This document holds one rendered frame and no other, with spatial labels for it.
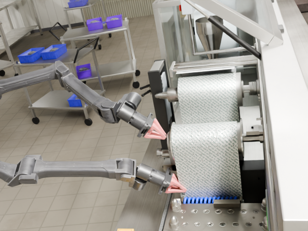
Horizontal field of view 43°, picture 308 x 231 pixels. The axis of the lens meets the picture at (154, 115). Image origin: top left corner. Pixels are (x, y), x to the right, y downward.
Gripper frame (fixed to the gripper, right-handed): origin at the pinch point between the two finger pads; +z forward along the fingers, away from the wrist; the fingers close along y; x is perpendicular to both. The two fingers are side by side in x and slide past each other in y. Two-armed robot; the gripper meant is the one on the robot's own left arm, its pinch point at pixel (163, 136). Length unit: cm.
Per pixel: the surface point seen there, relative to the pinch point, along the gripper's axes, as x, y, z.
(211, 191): -5.7, 7.5, 26.1
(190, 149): 5.6, 7.5, 9.6
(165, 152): -6.9, -1.2, 4.7
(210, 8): 55, 22, -13
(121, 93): -186, -349, -29
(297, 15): 52, -91, 35
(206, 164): 3.3, 7.5, 17.9
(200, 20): 26, -76, -8
